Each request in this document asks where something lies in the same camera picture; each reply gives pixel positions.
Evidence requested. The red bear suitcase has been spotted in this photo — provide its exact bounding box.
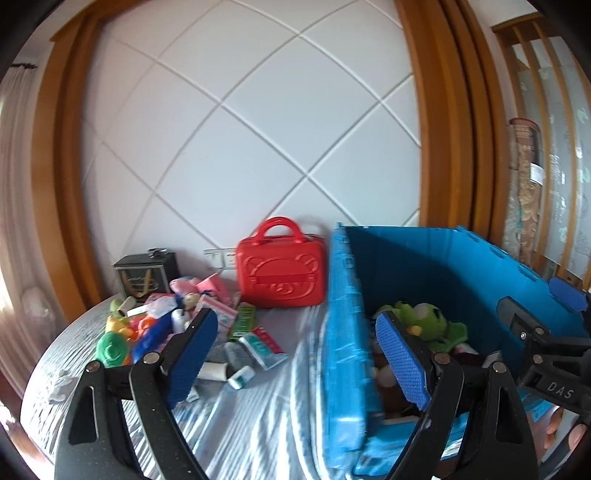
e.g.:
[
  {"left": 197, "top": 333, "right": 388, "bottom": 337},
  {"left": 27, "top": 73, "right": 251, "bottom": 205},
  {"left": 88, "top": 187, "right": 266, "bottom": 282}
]
[{"left": 235, "top": 216, "right": 328, "bottom": 309}]

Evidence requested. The small green frog toy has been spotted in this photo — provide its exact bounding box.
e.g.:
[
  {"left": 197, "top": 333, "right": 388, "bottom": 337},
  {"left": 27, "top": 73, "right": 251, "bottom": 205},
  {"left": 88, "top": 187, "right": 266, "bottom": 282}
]
[{"left": 109, "top": 298, "right": 124, "bottom": 318}]

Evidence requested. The teal and red toothpaste box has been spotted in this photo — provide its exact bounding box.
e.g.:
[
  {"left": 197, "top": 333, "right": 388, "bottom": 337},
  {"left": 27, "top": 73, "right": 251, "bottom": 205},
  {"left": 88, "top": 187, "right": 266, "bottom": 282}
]
[{"left": 239, "top": 326, "right": 287, "bottom": 371}]

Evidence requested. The wooden slat room divider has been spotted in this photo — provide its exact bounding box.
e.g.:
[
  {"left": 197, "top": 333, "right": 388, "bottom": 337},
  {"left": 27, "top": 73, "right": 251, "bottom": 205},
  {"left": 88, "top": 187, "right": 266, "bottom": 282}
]
[{"left": 493, "top": 13, "right": 590, "bottom": 290}]

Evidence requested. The pink white carton box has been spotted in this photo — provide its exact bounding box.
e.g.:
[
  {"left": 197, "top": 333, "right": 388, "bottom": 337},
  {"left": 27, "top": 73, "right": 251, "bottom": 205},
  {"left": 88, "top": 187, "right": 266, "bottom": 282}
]
[{"left": 197, "top": 294, "right": 238, "bottom": 332}]

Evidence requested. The striped grey tablecloth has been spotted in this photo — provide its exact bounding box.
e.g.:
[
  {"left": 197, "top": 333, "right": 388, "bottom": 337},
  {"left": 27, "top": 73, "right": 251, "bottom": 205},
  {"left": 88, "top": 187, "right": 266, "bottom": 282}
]
[{"left": 20, "top": 300, "right": 353, "bottom": 479}]

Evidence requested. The teal plush with blue hair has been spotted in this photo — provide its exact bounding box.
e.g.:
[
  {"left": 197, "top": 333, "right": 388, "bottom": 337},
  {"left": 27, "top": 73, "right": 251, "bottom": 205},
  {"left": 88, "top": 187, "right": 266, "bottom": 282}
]
[{"left": 131, "top": 312, "right": 172, "bottom": 363}]

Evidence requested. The blue plastic storage crate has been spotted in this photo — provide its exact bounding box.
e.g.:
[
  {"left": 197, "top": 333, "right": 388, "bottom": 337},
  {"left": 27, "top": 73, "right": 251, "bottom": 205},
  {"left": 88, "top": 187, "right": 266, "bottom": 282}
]
[{"left": 320, "top": 223, "right": 590, "bottom": 476}]

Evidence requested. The rolled patterned carpet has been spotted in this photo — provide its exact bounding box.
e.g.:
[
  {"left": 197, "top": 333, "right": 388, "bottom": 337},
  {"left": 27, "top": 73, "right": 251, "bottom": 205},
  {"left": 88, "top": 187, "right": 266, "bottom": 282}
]
[{"left": 503, "top": 117, "right": 546, "bottom": 268}]

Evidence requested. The green card package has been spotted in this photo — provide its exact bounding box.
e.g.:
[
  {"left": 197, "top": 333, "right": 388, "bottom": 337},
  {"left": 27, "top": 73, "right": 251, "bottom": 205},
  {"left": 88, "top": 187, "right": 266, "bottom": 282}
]
[{"left": 228, "top": 302, "right": 256, "bottom": 341}]

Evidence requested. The pink pig plush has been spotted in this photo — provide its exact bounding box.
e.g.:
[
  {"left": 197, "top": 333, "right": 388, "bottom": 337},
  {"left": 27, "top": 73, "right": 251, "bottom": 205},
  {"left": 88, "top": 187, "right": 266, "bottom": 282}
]
[{"left": 169, "top": 276, "right": 201, "bottom": 298}]

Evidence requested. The yellow duck plush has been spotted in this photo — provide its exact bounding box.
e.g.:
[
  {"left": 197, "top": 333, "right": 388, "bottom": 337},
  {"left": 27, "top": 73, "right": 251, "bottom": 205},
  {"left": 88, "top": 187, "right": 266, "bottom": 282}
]
[{"left": 105, "top": 315, "right": 136, "bottom": 340}]

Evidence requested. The black gift box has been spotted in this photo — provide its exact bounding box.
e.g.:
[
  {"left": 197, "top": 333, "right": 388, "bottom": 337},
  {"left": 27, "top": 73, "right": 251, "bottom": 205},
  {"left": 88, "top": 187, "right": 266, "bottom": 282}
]
[{"left": 113, "top": 248, "right": 180, "bottom": 302}]

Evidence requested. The light green frog plush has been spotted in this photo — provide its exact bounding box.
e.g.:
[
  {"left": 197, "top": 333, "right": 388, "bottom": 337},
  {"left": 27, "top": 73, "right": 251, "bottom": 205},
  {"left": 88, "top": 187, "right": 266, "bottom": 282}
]
[{"left": 374, "top": 301, "right": 468, "bottom": 353}]

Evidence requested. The cardboard tube roll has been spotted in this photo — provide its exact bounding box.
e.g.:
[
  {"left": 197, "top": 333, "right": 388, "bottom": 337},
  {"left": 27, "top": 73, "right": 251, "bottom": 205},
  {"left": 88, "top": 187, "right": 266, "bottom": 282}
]
[{"left": 117, "top": 296, "right": 136, "bottom": 317}]

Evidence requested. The dark green plush toy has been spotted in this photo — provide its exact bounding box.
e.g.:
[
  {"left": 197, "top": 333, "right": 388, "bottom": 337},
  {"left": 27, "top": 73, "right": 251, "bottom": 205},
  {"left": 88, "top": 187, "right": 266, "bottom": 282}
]
[{"left": 96, "top": 331, "right": 131, "bottom": 368}]

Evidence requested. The brown bear plush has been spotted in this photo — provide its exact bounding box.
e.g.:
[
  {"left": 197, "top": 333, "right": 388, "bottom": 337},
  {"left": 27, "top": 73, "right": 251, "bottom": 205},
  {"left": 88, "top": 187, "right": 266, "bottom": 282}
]
[{"left": 372, "top": 340, "right": 414, "bottom": 418}]

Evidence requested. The white cotton glove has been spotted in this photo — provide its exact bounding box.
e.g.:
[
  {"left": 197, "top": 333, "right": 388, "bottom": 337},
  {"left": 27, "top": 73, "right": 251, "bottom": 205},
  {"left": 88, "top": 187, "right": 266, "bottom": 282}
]
[{"left": 48, "top": 376, "right": 78, "bottom": 405}]

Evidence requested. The white wall socket panel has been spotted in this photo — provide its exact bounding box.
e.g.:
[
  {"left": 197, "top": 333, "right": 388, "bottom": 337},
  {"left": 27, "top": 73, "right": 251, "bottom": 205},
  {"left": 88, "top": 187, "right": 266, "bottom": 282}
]
[{"left": 204, "top": 248, "right": 236, "bottom": 270}]

